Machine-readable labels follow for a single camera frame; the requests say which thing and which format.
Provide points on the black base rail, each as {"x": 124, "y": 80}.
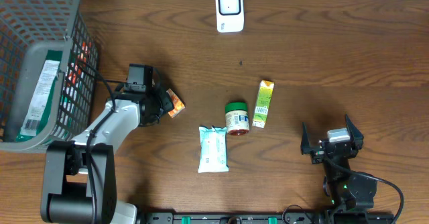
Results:
{"x": 291, "y": 217}

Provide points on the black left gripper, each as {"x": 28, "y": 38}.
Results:
{"x": 167, "y": 97}

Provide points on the grey plastic mesh basket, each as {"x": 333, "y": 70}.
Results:
{"x": 29, "y": 28}

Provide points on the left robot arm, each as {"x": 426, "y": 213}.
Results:
{"x": 79, "y": 184}

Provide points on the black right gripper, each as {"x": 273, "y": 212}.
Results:
{"x": 358, "y": 138}

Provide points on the green white flat package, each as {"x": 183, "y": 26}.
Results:
{"x": 39, "y": 107}

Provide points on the green lid jar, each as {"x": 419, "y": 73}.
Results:
{"x": 237, "y": 119}

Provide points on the light blue wipes pack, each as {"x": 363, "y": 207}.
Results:
{"x": 213, "y": 155}

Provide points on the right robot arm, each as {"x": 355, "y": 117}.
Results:
{"x": 352, "y": 193}

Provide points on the green tea carton box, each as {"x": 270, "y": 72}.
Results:
{"x": 262, "y": 103}

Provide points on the orange snack packet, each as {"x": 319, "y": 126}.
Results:
{"x": 177, "y": 103}

